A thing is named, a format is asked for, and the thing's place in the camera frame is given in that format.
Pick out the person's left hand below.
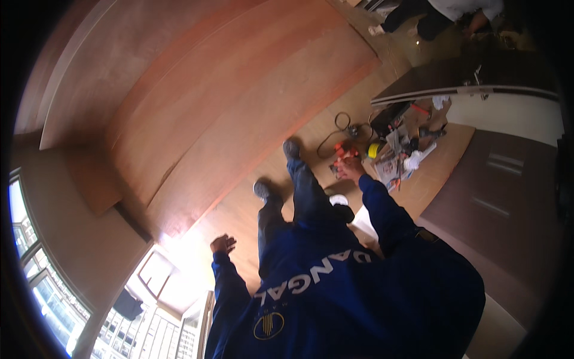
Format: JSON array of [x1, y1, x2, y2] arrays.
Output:
[[210, 234, 237, 256]]

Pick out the person's right hand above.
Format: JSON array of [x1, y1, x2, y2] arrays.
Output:
[[335, 157, 367, 185]]

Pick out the orange power tool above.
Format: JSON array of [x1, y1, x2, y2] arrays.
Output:
[[329, 141, 362, 174]]

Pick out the person's legs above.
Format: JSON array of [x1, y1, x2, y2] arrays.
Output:
[[252, 138, 356, 280]]

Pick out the white paper sheet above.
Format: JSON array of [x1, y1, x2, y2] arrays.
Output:
[[349, 204, 381, 245]]

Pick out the heap of tools and papers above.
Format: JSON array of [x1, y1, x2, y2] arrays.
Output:
[[370, 100, 450, 193]]

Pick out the open window pane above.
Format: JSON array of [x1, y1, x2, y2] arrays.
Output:
[[136, 250, 176, 300]]

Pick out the light plywood board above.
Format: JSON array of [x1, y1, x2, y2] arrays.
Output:
[[368, 120, 476, 221]]

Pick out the black hanging cloth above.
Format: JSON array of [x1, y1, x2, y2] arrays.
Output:
[[112, 288, 145, 322]]

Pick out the large reddish plywood sheet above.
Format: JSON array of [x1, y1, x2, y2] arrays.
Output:
[[105, 0, 383, 239]]

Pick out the person's body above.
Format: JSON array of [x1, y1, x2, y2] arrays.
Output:
[[204, 211, 487, 359]]

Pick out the small plywood offcut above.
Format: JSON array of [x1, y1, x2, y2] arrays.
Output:
[[66, 150, 124, 217]]

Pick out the dark laminated panel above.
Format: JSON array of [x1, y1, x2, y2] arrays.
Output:
[[371, 45, 561, 107]]

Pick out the dark brown door panel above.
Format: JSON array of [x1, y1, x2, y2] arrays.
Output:
[[416, 129, 567, 330]]

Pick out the large window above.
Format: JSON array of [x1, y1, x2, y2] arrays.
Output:
[[8, 168, 96, 356]]

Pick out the pale plywood sheet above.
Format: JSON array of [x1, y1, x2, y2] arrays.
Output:
[[39, 0, 270, 151]]

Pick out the black power cable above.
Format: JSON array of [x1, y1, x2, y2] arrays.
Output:
[[316, 112, 375, 159]]

